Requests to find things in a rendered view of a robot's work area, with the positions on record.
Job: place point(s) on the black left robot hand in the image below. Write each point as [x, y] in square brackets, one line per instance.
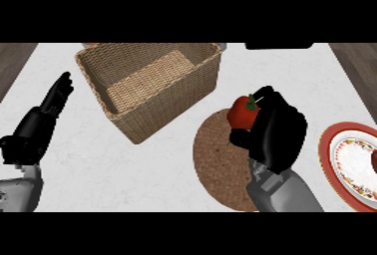
[29, 132]

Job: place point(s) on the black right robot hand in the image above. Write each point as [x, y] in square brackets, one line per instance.
[278, 132]

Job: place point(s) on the red bell pepper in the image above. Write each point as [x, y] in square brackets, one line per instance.
[242, 113]

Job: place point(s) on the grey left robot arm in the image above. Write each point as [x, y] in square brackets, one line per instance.
[19, 191]

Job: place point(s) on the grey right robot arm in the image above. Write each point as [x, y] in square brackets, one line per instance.
[282, 192]

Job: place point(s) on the round brown woven placemat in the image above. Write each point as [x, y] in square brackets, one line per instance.
[220, 162]

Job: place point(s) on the tan wicker basket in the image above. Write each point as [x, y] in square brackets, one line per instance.
[149, 89]

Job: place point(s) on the red rimmed white plate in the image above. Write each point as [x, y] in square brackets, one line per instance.
[350, 164]

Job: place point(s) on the black appliance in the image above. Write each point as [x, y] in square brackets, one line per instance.
[278, 46]

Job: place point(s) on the orange object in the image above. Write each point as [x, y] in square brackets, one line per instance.
[90, 44]

